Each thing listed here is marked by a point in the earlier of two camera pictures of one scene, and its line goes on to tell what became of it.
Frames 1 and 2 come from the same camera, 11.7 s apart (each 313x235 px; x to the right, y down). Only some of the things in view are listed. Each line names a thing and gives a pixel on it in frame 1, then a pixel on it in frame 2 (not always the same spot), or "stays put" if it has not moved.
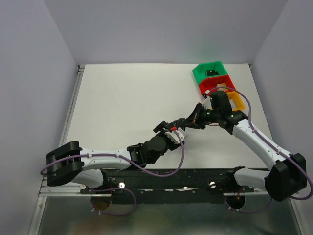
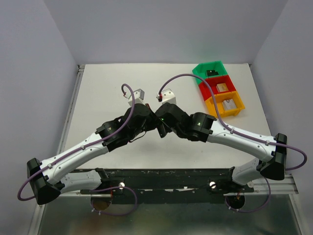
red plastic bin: [210, 83] stays put
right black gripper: [199, 115] to [161, 128]
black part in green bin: [211, 72] stays put
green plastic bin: [199, 72] stays put
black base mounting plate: [168, 186] stays put
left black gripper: [167, 129] to [151, 121]
